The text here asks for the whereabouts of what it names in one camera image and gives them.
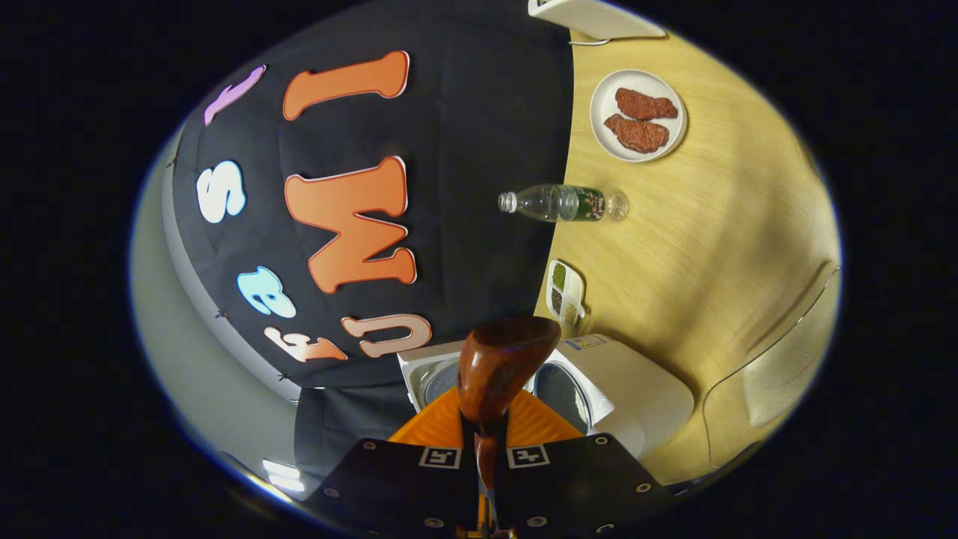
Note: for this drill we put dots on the ceiling light panel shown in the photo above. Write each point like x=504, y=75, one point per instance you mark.
x=283, y=476

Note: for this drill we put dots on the black backdrop cloth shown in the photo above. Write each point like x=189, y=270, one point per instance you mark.
x=479, y=135

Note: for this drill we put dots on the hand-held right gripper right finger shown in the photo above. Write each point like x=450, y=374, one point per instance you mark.
x=576, y=486

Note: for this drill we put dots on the brown wooden spoon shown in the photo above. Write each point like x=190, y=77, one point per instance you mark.
x=494, y=367

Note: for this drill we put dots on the white round plate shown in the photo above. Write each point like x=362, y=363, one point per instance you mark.
x=602, y=105

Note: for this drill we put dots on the red meat piece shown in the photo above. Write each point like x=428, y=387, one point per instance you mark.
x=645, y=105
x=636, y=135

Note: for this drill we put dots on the white divided bean dish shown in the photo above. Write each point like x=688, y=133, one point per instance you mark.
x=566, y=288

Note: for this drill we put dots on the white toaster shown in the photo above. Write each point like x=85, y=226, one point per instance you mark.
x=591, y=19

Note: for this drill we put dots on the white rice cooker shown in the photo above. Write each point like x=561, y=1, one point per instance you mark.
x=636, y=397

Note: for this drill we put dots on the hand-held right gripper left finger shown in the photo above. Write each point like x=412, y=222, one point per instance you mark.
x=397, y=486

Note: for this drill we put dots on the clear water bottle green label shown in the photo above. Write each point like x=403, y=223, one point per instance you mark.
x=561, y=203

